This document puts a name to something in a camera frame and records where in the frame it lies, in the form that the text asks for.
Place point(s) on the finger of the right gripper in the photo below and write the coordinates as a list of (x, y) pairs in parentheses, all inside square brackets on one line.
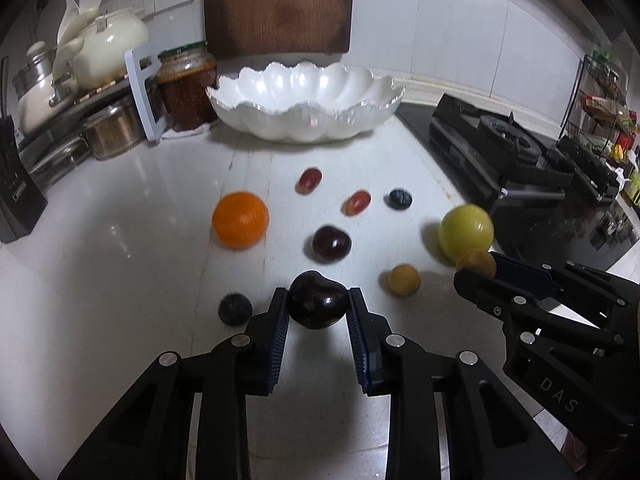
[(492, 296), (540, 272)]

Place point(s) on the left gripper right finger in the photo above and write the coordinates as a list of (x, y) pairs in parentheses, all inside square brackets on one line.
[(385, 362)]

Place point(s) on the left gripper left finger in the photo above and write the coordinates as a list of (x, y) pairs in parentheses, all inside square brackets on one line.
[(251, 361)]

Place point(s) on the small tan longan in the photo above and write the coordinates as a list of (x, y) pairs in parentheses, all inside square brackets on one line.
[(479, 261)]

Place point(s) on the green apple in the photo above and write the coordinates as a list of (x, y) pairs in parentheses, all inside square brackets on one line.
[(463, 228)]

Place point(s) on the blueberry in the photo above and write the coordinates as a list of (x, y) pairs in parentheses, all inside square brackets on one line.
[(399, 199)]

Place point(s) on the dark cherry plum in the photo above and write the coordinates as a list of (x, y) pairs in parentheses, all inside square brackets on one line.
[(330, 244)]

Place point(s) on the black gas stove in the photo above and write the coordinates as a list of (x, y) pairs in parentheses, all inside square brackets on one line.
[(551, 201)]

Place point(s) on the orange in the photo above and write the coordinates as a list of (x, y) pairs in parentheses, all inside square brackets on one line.
[(240, 220)]

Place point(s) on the white scalloped bowl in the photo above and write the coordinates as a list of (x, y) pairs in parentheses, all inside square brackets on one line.
[(305, 104)]

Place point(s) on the steel pot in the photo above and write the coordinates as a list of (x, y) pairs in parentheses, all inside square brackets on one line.
[(114, 130)]

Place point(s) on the black knife block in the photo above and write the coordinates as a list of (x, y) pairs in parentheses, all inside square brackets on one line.
[(21, 201)]

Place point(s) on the glass jar green lid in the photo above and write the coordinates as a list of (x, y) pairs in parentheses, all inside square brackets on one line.
[(183, 77)]

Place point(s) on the white dish rack panel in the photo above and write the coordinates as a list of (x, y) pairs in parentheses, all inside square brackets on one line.
[(142, 65)]

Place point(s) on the cream ceramic kettle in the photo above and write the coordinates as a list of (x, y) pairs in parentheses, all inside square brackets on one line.
[(93, 47)]

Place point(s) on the brown wooden cutting board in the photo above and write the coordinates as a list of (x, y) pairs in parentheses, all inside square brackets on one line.
[(238, 28)]

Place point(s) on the white lidded pot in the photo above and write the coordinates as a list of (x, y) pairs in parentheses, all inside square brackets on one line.
[(39, 97)]

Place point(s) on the wire spice rack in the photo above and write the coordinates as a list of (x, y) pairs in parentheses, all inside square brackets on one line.
[(599, 134)]

